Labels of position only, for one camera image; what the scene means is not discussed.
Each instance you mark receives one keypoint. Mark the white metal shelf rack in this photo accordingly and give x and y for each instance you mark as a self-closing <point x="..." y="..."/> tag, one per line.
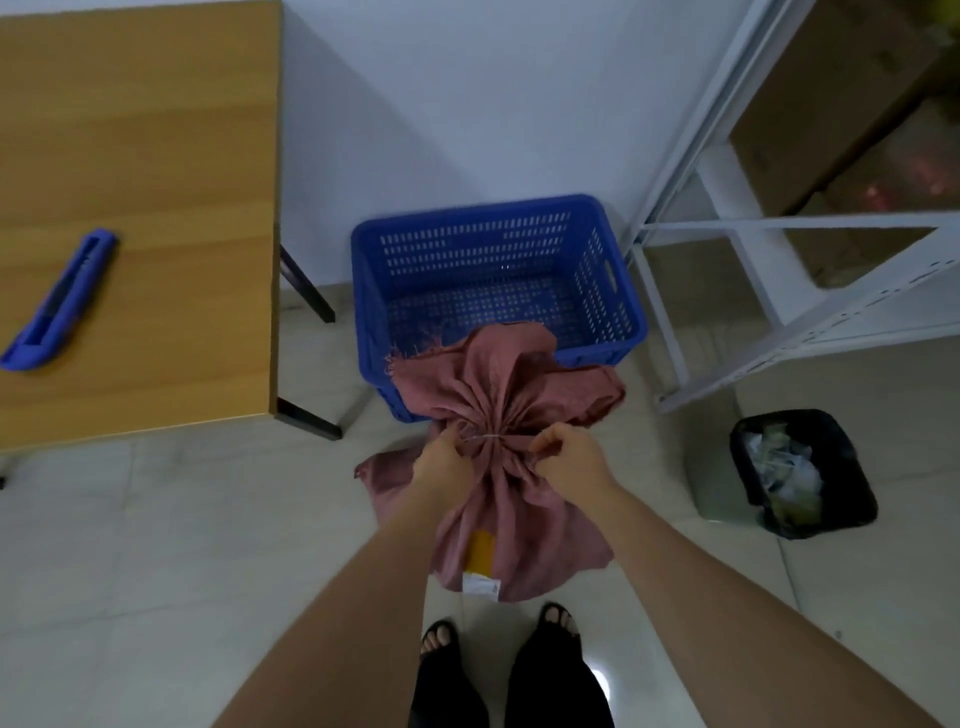
<point x="795" y="240"/>

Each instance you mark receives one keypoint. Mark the pink cloth sack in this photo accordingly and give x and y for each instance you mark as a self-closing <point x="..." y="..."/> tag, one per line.
<point x="506" y="465"/>

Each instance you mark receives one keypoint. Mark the person's left hand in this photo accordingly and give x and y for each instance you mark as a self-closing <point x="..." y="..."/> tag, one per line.
<point x="440" y="462"/>

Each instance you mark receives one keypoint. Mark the wooden table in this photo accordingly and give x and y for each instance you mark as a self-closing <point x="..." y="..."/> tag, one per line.
<point x="135" y="210"/>

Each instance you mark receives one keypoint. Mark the person's left forearm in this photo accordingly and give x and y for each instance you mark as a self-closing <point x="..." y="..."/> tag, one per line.
<point x="352" y="600"/>

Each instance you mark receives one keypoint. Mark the person's black sandal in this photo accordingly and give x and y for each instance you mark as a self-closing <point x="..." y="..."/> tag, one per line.
<point x="439" y="637"/>
<point x="561" y="622"/>

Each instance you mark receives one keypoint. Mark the black trash bin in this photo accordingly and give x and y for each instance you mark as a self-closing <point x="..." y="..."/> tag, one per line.
<point x="802" y="472"/>

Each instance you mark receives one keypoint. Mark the blue plastic perforated crate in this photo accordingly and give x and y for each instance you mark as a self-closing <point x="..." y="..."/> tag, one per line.
<point x="495" y="292"/>

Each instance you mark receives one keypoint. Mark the person's right black sandal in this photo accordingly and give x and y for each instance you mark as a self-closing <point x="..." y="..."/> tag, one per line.
<point x="561" y="622"/>

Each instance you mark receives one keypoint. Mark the person's right hand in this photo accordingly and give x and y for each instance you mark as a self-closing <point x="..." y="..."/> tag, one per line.
<point x="577" y="457"/>

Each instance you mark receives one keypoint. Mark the white label on sack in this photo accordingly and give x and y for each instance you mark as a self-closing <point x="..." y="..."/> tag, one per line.
<point x="481" y="584"/>

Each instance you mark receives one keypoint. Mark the person's left black sandal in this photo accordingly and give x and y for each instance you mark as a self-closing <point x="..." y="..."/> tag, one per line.
<point x="439" y="637"/>

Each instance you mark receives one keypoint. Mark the thin tie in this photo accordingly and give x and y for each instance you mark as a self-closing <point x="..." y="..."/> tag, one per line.
<point x="491" y="436"/>

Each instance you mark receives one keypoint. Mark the cardboard box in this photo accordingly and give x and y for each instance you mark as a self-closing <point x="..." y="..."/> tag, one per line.
<point x="832" y="105"/>

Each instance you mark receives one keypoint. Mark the person's right fingers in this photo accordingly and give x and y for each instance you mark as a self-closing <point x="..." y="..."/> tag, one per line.
<point x="547" y="450"/>

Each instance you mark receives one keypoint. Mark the person's left fingers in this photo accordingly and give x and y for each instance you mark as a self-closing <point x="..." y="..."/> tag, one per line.
<point x="463" y="440"/>

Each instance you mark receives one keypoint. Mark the person's right forearm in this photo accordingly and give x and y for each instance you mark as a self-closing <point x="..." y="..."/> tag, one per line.
<point x="720" y="615"/>

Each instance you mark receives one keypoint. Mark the person's black trousers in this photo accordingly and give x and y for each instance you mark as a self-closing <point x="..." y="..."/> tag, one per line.
<point x="510" y="686"/>

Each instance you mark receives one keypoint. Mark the blue utility knife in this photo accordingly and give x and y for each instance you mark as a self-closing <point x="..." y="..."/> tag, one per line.
<point x="60" y="300"/>

